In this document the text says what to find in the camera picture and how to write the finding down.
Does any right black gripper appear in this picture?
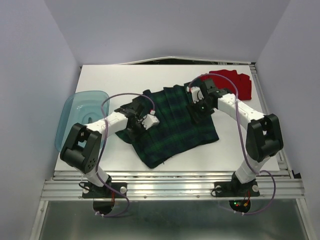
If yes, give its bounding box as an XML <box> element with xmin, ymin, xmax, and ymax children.
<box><xmin>185</xmin><ymin>95</ymin><xmax>215</xmax><ymax>124</ymax></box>

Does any green plaid skirt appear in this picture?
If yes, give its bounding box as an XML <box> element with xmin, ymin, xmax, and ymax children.
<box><xmin>116</xmin><ymin>85</ymin><xmax>219</xmax><ymax>169</ymax></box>

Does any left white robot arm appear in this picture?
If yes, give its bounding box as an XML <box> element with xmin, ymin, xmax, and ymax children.
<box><xmin>59</xmin><ymin>99</ymin><xmax>156</xmax><ymax>197</ymax></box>

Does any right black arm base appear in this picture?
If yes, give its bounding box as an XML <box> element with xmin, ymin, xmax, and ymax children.
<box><xmin>210</xmin><ymin>173</ymin><xmax>260</xmax><ymax>215</ymax></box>

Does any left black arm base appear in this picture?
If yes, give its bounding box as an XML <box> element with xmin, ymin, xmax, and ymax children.
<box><xmin>78</xmin><ymin>181</ymin><xmax>124</xmax><ymax>217</ymax></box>

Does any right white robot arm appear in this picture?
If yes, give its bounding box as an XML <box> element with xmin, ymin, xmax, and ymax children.
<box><xmin>186</xmin><ymin>79</ymin><xmax>284</xmax><ymax>197</ymax></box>

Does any folded red skirt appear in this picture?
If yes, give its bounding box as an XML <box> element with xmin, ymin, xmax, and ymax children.
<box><xmin>200</xmin><ymin>69</ymin><xmax>252</xmax><ymax>101</ymax></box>

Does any blue transparent plastic bin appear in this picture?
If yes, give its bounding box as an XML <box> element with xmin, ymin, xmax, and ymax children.
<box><xmin>54</xmin><ymin>90</ymin><xmax>109</xmax><ymax>152</ymax></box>

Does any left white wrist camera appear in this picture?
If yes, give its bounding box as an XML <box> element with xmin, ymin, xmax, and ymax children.
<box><xmin>141</xmin><ymin>110</ymin><xmax>160</xmax><ymax>130</ymax></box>

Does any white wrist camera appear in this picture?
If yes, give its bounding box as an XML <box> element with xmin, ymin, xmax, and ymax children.
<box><xmin>185</xmin><ymin>85</ymin><xmax>204</xmax><ymax>104</ymax></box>
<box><xmin>141</xmin><ymin>110</ymin><xmax>160</xmax><ymax>130</ymax></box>

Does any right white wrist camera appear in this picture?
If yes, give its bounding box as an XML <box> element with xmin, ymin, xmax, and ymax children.
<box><xmin>185</xmin><ymin>85</ymin><xmax>204</xmax><ymax>104</ymax></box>

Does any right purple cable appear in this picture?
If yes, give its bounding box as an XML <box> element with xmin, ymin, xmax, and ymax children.
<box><xmin>187</xmin><ymin>72</ymin><xmax>277</xmax><ymax>216</ymax></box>

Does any purple cable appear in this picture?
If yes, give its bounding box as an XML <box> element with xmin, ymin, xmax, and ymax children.
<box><xmin>93</xmin><ymin>92</ymin><xmax>157</xmax><ymax>218</ymax></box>
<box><xmin>187</xmin><ymin>72</ymin><xmax>277</xmax><ymax>216</ymax></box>

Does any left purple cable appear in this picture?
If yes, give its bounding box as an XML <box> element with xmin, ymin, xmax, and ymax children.
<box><xmin>93</xmin><ymin>92</ymin><xmax>157</xmax><ymax>218</ymax></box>

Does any aluminium mounting rail frame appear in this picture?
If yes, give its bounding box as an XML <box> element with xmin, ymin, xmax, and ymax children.
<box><xmin>29</xmin><ymin>61</ymin><xmax>311</xmax><ymax>240</ymax></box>

